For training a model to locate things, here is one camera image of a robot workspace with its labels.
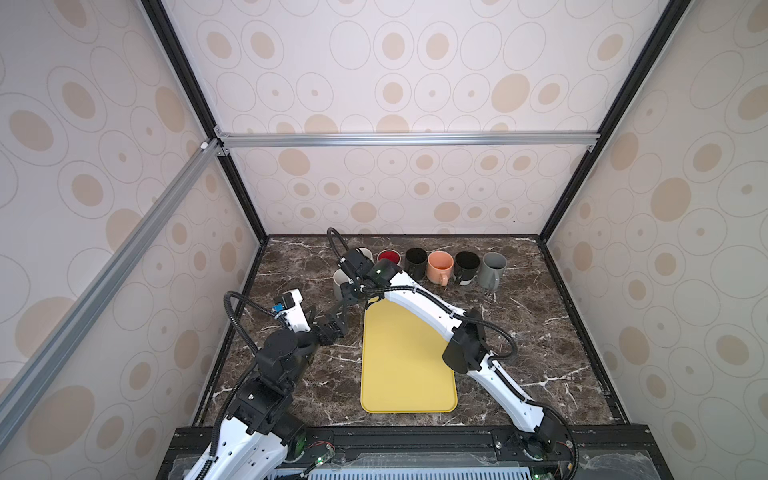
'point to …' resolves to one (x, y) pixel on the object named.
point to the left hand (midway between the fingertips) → (340, 303)
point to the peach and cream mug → (439, 267)
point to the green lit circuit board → (327, 454)
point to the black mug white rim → (416, 259)
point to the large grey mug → (492, 269)
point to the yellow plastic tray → (402, 365)
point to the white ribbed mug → (367, 252)
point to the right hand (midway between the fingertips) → (348, 295)
